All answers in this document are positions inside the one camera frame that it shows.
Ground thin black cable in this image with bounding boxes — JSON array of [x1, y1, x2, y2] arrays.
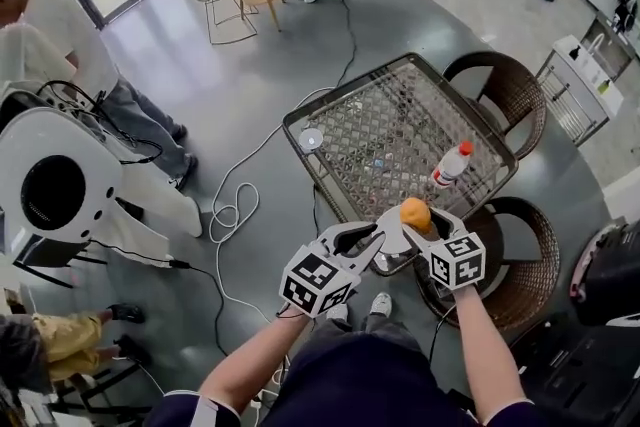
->
[[318, 0, 359, 89]]

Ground white plate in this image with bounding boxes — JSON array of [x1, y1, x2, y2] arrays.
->
[[374, 207, 437, 262]]

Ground small white round disc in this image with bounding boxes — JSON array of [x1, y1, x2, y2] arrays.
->
[[297, 126, 326, 156]]

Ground person's dark grey trousers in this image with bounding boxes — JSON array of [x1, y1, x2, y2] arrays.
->
[[307, 312, 422, 352]]

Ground glass-top wicker table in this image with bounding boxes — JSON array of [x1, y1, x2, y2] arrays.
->
[[282, 52, 520, 277]]

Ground person's right white shoe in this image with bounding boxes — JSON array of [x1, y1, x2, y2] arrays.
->
[[368, 291, 393, 317]]

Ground white sink table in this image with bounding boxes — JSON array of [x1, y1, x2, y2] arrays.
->
[[535, 31, 626, 148]]

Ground person's left forearm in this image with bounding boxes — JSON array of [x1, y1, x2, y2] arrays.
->
[[198, 306, 312, 417]]

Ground white backpack rig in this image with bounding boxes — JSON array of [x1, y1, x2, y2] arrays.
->
[[0, 88, 125, 245]]

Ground person's right forearm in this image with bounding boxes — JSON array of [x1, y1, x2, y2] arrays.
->
[[451, 284, 535, 422]]

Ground black floor cable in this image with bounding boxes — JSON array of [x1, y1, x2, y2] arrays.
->
[[88, 236, 232, 357]]

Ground orange fruit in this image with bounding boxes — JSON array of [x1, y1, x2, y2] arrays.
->
[[399, 197, 433, 233]]

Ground steel sink unit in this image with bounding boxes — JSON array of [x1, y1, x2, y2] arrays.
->
[[579, 12, 634, 82]]

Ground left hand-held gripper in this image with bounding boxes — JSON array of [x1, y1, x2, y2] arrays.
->
[[278, 221, 387, 319]]

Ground brown wicker chair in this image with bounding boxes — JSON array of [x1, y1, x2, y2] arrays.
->
[[413, 195, 562, 332], [441, 50, 549, 162]]

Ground large black and white machine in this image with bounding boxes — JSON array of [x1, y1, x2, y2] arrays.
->
[[508, 311, 640, 427]]

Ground clear plastic bottle red cap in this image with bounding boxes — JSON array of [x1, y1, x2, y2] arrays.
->
[[429, 140, 475, 191]]

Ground black chair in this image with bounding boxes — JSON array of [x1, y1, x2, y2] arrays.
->
[[11, 234, 109, 291]]

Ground white floor cable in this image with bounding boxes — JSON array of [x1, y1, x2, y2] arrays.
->
[[208, 86, 337, 325]]

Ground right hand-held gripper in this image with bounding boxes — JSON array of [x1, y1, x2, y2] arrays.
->
[[402, 208, 487, 300]]

